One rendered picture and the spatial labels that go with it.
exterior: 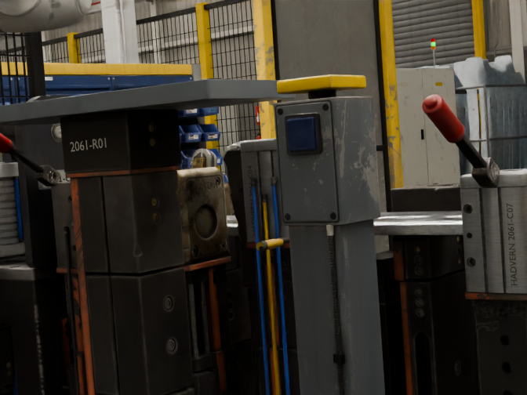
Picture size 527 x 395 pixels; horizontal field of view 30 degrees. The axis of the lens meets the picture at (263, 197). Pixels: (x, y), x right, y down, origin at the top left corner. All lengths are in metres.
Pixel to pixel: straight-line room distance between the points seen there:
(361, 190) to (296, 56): 3.68
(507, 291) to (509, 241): 0.05
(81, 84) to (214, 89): 3.26
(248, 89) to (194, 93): 0.06
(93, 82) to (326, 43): 1.18
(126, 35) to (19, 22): 4.75
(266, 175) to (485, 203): 0.26
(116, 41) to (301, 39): 2.09
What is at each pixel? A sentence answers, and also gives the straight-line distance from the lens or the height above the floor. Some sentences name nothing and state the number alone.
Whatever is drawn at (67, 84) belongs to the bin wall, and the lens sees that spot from 4.11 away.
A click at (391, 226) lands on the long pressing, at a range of 1.15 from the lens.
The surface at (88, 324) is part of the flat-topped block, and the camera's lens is 1.08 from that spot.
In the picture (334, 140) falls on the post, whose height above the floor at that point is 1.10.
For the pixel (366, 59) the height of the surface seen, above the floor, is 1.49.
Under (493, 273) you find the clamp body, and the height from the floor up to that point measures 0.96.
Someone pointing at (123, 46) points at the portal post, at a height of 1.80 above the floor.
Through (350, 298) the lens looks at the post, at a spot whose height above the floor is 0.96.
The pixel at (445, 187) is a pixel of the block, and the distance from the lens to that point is 1.36.
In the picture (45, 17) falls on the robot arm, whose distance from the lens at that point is 1.70.
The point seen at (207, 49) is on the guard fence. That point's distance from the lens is 6.08.
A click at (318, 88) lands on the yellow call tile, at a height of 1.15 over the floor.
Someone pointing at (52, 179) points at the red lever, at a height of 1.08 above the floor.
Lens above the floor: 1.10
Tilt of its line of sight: 3 degrees down
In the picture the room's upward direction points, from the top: 4 degrees counter-clockwise
